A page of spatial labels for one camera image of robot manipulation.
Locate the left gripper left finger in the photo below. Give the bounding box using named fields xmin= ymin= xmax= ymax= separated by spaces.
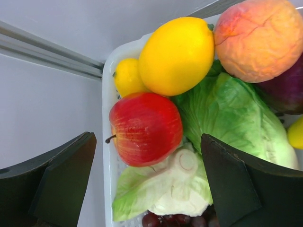
xmin=0 ymin=132 xmax=97 ymax=227

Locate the dark grape bunch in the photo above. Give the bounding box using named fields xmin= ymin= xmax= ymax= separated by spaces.
xmin=142 ymin=205 xmax=220 ymax=227

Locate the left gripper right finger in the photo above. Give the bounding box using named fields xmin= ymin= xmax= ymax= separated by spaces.
xmin=201 ymin=134 xmax=303 ymax=227

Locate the green lettuce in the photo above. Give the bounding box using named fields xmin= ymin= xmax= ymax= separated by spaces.
xmin=111 ymin=60 xmax=299 ymax=222

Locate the large yellow lemon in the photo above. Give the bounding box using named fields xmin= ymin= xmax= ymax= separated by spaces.
xmin=139 ymin=17 xmax=214 ymax=96

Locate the purple onion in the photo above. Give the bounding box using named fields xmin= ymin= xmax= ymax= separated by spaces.
xmin=253 ymin=56 xmax=303 ymax=115

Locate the white fruit basket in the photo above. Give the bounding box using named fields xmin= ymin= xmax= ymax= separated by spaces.
xmin=102 ymin=9 xmax=303 ymax=227

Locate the orange peach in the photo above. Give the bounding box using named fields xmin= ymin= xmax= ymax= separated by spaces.
xmin=214 ymin=0 xmax=303 ymax=83

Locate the red apple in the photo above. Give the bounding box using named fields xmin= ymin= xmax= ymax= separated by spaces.
xmin=105 ymin=92 xmax=183 ymax=167

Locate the small yellow lemon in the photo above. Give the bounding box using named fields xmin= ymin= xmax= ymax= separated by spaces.
xmin=113 ymin=58 xmax=149 ymax=97

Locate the yellow banana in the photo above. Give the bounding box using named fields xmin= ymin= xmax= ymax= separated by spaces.
xmin=287 ymin=117 xmax=303 ymax=150

